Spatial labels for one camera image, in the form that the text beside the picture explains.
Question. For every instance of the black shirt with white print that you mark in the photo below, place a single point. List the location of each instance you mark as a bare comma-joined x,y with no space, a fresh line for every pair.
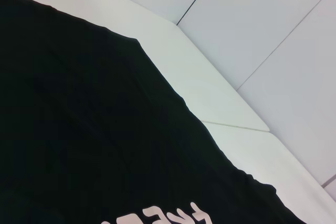
78,103

